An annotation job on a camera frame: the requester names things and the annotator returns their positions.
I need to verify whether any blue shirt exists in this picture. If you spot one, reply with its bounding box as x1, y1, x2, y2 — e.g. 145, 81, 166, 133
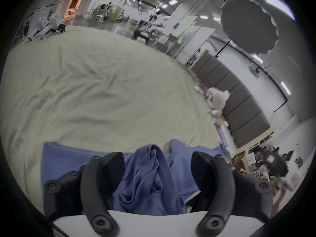
42, 139, 232, 216

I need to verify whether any cluttered low table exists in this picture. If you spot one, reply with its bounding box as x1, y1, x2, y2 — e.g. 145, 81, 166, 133
237, 145, 304, 192

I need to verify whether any bed with beige sheet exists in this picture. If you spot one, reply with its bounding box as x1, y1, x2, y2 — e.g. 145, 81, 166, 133
0, 25, 224, 218

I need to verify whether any white bunched cloth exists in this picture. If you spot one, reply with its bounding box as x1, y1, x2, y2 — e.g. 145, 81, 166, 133
206, 87, 231, 111

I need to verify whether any grey padded headboard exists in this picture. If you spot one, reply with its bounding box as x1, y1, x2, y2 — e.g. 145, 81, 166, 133
191, 50, 272, 149

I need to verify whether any black photo umbrella on stand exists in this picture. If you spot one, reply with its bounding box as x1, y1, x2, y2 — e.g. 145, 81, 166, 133
214, 0, 279, 58

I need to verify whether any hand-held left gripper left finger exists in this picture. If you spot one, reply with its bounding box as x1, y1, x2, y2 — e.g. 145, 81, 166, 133
44, 152, 125, 237

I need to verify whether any spare white hand-held gripper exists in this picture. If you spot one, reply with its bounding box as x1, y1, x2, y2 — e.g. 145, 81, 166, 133
27, 13, 66, 42

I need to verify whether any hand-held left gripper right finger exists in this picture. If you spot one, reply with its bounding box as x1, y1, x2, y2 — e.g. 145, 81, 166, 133
190, 152, 273, 237

